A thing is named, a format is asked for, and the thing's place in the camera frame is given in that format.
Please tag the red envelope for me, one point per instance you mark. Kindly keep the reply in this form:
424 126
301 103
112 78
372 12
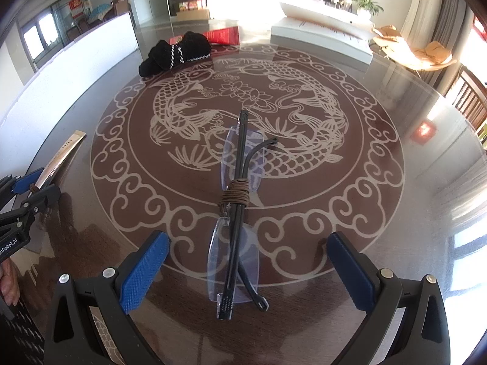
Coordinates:
222 35

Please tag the blue mesh food cover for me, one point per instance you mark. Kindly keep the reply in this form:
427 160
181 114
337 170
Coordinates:
99 11

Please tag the covered standing air conditioner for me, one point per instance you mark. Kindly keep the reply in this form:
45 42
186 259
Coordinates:
422 7

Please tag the orange lounge chair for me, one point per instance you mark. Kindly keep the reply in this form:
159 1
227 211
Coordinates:
418 55

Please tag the black knit cloth bundle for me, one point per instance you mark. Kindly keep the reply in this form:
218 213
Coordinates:
171 55

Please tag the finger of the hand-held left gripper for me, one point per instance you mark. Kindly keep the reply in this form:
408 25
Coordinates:
26 182
43 196

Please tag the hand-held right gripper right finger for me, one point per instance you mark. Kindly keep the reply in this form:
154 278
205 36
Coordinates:
350 273

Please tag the person's left hand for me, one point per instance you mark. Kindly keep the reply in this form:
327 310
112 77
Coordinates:
7 281

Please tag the large potted green plant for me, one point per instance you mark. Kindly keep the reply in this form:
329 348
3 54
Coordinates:
365 2

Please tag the white flat box with lid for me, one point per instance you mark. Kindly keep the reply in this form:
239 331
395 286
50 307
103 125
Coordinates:
319 38

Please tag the brown cardboard box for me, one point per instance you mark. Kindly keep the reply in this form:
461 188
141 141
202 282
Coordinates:
192 14

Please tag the grey curtain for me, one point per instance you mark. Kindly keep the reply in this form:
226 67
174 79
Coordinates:
452 34

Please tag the large white cardboard box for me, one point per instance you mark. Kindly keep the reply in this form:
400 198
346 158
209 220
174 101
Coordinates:
76 57

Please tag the red door poster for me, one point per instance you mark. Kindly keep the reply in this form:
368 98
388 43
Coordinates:
76 7

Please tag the red wall hanging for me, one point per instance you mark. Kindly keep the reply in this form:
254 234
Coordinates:
480 28

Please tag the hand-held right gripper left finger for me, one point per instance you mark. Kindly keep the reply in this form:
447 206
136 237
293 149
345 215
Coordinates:
146 273

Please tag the wooden slatted chair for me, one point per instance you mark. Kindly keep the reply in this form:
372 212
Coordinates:
470 99

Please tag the slim pale box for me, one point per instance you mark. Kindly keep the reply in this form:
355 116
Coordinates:
64 156

